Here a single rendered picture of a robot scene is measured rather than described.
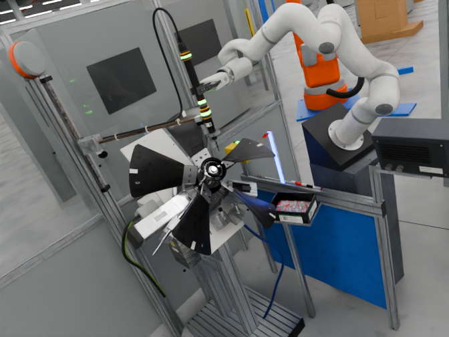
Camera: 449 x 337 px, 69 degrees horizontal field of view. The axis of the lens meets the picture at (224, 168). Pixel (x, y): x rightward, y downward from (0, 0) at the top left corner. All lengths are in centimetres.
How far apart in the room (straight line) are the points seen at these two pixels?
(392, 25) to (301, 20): 791
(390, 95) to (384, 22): 775
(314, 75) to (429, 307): 365
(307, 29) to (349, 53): 20
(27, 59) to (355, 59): 138
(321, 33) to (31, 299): 187
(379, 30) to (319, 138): 763
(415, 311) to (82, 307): 192
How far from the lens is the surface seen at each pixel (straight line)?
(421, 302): 236
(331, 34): 130
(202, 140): 154
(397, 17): 914
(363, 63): 145
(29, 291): 209
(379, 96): 151
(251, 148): 165
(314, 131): 179
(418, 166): 142
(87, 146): 174
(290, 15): 134
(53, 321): 221
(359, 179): 176
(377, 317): 228
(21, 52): 174
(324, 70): 517
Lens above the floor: 181
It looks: 25 degrees down
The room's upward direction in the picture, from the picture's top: 19 degrees counter-clockwise
